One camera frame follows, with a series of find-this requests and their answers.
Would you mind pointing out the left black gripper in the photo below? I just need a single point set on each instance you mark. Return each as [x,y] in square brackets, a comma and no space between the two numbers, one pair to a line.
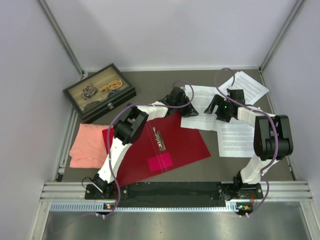
[190,111]

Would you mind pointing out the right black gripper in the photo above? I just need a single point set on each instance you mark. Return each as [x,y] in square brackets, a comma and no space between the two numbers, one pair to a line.
[219,101]

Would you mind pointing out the red plastic folder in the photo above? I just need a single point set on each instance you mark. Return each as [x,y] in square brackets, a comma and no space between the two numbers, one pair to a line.
[144,159]

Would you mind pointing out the metal folder clip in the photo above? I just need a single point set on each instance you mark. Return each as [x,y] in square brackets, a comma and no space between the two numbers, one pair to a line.
[159,140]

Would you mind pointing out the single printed paper sheet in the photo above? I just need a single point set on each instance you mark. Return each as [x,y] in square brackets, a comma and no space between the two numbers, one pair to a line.
[235,139]

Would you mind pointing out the stack of printed papers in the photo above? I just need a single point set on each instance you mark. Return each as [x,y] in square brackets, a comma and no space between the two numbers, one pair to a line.
[253,90]

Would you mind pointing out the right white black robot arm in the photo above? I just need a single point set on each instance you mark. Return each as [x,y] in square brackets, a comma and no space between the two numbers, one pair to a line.
[272,140]

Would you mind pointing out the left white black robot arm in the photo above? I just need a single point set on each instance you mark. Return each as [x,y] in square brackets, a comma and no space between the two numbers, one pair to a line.
[127,127]

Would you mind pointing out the yellow rubber bands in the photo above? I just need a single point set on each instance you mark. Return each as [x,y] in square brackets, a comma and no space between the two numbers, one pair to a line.
[114,85]

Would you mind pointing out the black glass-lid display box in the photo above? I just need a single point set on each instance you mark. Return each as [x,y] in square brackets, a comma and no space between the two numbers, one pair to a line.
[99,93]

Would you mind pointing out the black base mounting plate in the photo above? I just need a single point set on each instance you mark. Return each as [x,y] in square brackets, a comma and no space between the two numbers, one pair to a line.
[185,194]

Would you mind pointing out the dark patterned fabric item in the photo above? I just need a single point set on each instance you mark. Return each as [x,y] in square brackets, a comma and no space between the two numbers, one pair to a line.
[89,91]

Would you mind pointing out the pink folded cloth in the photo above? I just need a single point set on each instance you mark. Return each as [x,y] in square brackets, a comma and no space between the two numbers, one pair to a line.
[88,150]

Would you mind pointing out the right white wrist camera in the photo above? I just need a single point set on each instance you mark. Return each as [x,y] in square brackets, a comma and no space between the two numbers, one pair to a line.
[230,88]

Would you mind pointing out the grey slotted cable duct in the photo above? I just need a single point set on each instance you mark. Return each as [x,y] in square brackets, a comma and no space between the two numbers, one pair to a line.
[106,207]

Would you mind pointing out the aluminium frame rail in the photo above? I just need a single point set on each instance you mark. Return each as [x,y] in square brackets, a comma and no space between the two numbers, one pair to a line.
[274,191]

